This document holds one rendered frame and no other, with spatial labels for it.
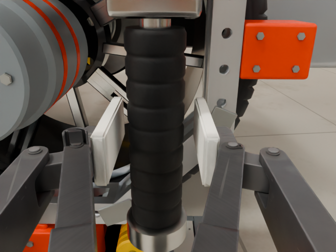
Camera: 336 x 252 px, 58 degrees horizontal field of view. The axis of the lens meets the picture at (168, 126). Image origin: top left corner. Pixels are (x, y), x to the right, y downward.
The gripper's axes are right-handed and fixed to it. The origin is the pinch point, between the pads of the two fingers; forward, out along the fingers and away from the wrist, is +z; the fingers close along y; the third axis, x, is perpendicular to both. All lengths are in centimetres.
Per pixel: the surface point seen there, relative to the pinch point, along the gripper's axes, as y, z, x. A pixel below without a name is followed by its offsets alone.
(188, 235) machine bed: 9, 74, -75
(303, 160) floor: 85, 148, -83
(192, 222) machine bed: 11, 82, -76
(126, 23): -11, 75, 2
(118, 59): -14, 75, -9
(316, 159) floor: 94, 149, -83
